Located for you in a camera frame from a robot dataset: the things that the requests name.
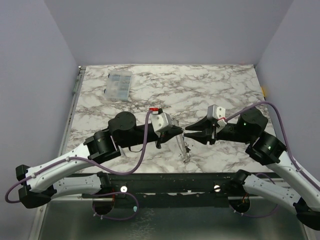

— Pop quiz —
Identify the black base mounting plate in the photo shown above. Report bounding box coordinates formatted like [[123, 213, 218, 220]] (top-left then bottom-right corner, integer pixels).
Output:
[[51, 171, 281, 208]]

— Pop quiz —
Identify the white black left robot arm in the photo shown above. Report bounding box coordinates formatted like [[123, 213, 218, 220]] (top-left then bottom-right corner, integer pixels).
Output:
[[15, 108, 183, 209]]

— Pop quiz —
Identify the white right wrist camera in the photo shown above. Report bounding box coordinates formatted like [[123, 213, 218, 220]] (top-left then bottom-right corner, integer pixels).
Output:
[[206, 104, 227, 127]]

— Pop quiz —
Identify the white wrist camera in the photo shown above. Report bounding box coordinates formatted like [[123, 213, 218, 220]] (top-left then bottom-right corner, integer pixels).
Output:
[[206, 104, 227, 127], [150, 112, 173, 137]]

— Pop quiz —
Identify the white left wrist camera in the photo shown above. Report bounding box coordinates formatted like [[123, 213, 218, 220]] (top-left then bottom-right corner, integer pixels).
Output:
[[150, 112, 173, 137]]

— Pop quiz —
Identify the clear plastic organizer box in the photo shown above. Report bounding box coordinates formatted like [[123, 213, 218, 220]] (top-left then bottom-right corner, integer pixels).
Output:
[[104, 70, 133, 101]]

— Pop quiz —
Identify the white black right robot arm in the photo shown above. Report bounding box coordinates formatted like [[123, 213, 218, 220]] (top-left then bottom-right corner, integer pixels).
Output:
[[185, 105, 320, 231]]

